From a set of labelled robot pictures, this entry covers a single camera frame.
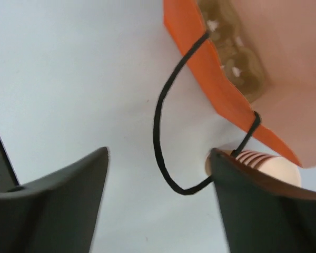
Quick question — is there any orange paper bag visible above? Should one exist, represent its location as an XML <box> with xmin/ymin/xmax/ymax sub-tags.
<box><xmin>153</xmin><ymin>0</ymin><xmax>316</xmax><ymax>196</ymax></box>

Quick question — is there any stack of brown paper cups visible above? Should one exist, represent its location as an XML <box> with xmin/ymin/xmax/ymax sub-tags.
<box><xmin>204</xmin><ymin>149</ymin><xmax>302</xmax><ymax>188</ymax></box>

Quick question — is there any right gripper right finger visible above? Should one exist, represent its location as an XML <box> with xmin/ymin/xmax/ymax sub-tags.
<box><xmin>209</xmin><ymin>148</ymin><xmax>316</xmax><ymax>253</ymax></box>

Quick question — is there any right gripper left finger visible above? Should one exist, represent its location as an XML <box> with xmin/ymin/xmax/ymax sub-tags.
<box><xmin>0</xmin><ymin>147</ymin><xmax>109</xmax><ymax>252</ymax></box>

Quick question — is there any brown pulp cup carrier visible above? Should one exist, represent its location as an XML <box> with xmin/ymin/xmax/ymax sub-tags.
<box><xmin>197</xmin><ymin>1</ymin><xmax>265</xmax><ymax>103</ymax></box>

